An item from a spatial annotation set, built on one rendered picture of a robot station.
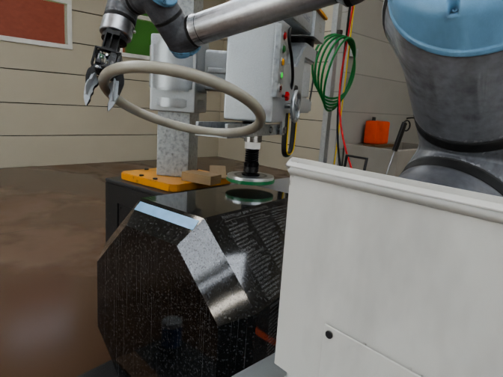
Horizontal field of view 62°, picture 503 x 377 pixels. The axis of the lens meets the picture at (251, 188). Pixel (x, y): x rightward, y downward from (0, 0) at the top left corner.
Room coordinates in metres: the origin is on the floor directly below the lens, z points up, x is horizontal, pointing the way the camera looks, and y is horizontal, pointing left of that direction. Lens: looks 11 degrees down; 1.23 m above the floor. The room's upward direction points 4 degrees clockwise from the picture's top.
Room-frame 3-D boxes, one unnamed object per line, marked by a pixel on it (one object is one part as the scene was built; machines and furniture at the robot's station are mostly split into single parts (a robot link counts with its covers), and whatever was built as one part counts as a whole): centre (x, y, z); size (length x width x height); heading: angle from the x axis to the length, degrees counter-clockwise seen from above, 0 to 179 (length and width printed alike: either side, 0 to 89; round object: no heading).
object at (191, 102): (2.50, 0.45, 1.36); 0.35 x 0.35 x 0.41
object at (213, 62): (2.50, 0.25, 1.39); 0.74 x 0.34 x 0.25; 92
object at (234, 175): (1.89, 0.01, 0.90); 0.21 x 0.21 x 0.01
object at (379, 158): (4.83, -1.65, 0.43); 1.30 x 0.62 x 0.86; 136
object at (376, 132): (4.89, -1.41, 1.00); 0.50 x 0.22 x 0.33; 136
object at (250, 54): (1.97, -0.02, 1.35); 0.36 x 0.22 x 0.45; 162
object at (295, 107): (1.97, -0.14, 1.22); 0.15 x 0.10 x 0.15; 162
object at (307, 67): (2.52, -0.20, 1.37); 0.19 x 0.19 x 0.20
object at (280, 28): (1.79, -0.08, 1.40); 0.08 x 0.03 x 0.28; 162
